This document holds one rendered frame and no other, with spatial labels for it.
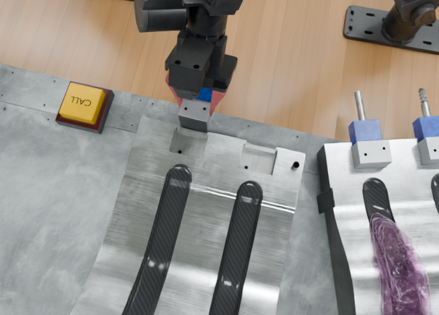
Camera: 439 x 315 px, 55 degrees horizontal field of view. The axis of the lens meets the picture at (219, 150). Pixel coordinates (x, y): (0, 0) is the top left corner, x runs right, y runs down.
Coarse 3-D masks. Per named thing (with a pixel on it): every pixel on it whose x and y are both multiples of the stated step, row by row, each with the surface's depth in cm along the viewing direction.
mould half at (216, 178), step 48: (144, 144) 64; (240, 144) 64; (144, 192) 62; (192, 192) 62; (288, 192) 62; (144, 240) 60; (192, 240) 60; (288, 240) 60; (96, 288) 56; (192, 288) 58
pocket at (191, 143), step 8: (176, 128) 65; (176, 136) 67; (184, 136) 67; (192, 136) 67; (200, 136) 66; (176, 144) 67; (184, 144) 67; (192, 144) 67; (200, 144) 67; (176, 152) 67; (184, 152) 67; (192, 152) 67; (200, 152) 67
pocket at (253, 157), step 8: (248, 144) 66; (248, 152) 67; (256, 152) 67; (264, 152) 66; (272, 152) 65; (240, 160) 66; (248, 160) 66; (256, 160) 66; (264, 160) 66; (272, 160) 66; (248, 168) 66; (256, 168) 66; (264, 168) 66; (272, 168) 66
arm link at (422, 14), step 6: (420, 6) 67; (426, 6) 66; (432, 6) 67; (414, 12) 67; (420, 12) 67; (426, 12) 67; (432, 12) 67; (414, 18) 68; (420, 18) 68; (426, 18) 68; (432, 18) 69; (414, 24) 71; (420, 24) 70; (426, 24) 72
